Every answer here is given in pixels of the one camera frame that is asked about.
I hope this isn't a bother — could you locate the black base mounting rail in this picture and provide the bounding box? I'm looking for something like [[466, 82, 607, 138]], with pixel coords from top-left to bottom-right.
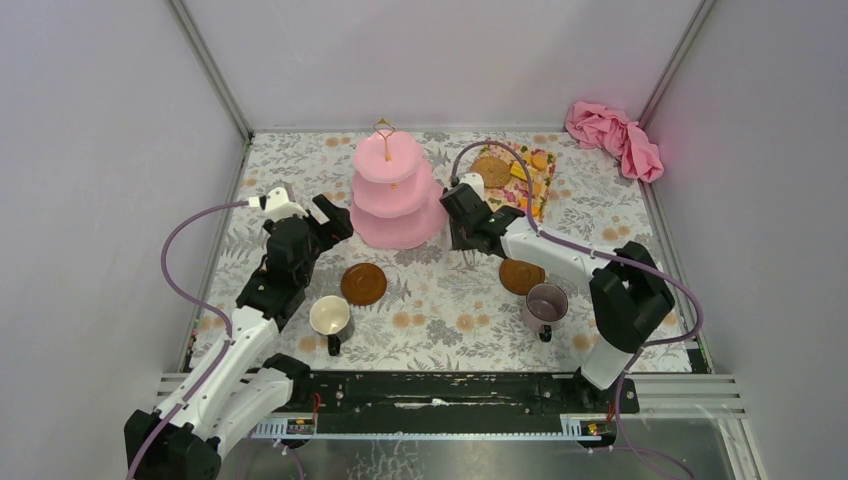
[[253, 370, 640, 442]]

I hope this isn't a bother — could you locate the round orange cookie toy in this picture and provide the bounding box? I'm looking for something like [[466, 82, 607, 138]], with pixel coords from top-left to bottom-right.
[[530, 152, 548, 171]]

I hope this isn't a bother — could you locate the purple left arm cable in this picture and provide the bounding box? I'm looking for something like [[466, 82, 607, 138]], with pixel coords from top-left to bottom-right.
[[125, 198, 266, 480]]

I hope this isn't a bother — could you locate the mauve mug black handle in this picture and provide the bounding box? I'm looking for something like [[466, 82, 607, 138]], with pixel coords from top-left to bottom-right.
[[520, 283, 569, 343]]

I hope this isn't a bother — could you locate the brown saucer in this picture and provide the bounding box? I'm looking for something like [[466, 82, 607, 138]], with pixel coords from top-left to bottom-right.
[[340, 263, 388, 306], [498, 259, 546, 296]]

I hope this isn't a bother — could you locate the brown saucer right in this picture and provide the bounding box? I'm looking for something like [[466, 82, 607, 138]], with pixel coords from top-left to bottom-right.
[[498, 259, 546, 296]]

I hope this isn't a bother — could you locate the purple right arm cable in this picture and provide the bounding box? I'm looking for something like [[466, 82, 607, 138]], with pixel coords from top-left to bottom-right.
[[450, 140, 705, 480]]

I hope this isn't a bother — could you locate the round woven brown coaster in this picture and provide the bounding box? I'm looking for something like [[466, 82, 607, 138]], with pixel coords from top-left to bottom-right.
[[471, 156, 512, 189]]

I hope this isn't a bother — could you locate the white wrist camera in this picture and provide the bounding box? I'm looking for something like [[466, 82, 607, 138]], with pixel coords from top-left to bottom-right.
[[248, 186, 308, 222], [458, 172, 485, 200]]

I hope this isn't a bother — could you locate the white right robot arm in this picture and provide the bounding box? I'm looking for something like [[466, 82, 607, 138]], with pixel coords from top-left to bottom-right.
[[440, 183, 675, 412]]

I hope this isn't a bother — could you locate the cream mug black handle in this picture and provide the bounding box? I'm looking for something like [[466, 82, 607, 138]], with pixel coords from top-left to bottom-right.
[[309, 295, 355, 357]]

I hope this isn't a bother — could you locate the floral rectangular serving tray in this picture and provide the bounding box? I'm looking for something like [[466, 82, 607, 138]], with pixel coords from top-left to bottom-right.
[[460, 139, 557, 222]]

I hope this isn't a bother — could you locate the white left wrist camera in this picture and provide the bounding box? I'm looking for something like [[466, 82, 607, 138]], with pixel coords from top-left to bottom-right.
[[248, 186, 308, 222]]

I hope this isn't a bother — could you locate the yellow cake piece toy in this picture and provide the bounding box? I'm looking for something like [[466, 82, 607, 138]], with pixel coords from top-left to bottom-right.
[[510, 162, 537, 182]]

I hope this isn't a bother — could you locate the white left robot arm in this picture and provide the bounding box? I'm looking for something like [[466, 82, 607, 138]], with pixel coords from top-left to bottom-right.
[[124, 188, 354, 479]]

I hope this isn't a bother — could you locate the pink three-tier cake stand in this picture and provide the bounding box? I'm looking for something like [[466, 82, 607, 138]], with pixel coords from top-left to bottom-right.
[[350, 119, 447, 250]]

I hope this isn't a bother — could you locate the crumpled pink cloth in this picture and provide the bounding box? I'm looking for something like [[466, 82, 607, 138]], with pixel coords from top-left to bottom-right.
[[564, 101, 665, 183]]

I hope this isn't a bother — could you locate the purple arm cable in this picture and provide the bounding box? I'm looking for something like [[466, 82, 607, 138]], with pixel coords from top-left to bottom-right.
[[125, 198, 266, 480], [450, 140, 705, 480]]

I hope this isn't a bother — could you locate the brown saucer left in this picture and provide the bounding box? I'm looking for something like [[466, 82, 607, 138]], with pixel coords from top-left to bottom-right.
[[340, 263, 388, 306]]

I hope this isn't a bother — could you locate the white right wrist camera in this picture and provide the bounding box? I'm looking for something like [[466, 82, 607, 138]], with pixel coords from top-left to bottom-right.
[[458, 172, 485, 200]]

